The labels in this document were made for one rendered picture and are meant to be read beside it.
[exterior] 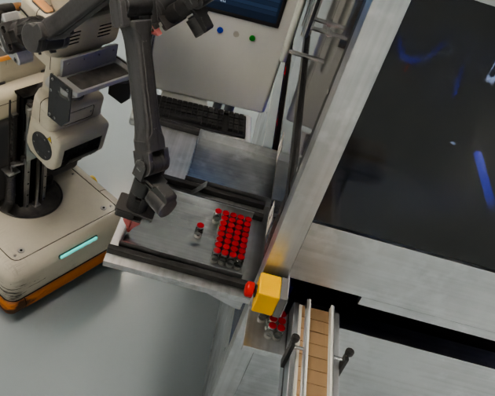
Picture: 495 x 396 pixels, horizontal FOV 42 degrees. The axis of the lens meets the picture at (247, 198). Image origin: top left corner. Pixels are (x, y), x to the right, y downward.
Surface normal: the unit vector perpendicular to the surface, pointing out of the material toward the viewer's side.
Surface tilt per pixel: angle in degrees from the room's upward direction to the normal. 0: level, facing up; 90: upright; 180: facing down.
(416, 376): 90
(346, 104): 90
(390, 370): 90
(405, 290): 90
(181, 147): 0
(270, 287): 0
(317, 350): 0
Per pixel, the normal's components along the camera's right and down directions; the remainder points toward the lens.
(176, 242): 0.25, -0.73
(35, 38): -0.64, 0.28
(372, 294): -0.11, 0.63
